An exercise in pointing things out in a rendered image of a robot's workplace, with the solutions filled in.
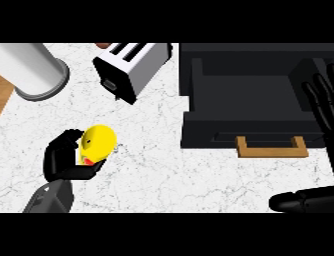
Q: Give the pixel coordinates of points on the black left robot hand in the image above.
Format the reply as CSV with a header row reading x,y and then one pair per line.
x,y
60,160

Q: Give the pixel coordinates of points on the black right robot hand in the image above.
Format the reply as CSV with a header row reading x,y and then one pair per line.
x,y
333,110

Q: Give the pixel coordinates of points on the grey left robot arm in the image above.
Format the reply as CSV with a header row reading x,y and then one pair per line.
x,y
49,200

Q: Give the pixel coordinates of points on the black drawer cabinet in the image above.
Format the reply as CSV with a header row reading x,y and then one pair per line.
x,y
259,83

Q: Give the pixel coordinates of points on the black drawer front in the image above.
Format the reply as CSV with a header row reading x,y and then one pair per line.
x,y
253,131

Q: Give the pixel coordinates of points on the white cylinder with grey rim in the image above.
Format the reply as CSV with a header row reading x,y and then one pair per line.
x,y
24,68

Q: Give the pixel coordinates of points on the white and black toaster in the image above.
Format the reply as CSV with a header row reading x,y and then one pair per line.
x,y
130,70

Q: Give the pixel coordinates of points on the brown object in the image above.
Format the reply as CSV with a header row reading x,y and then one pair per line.
x,y
102,45

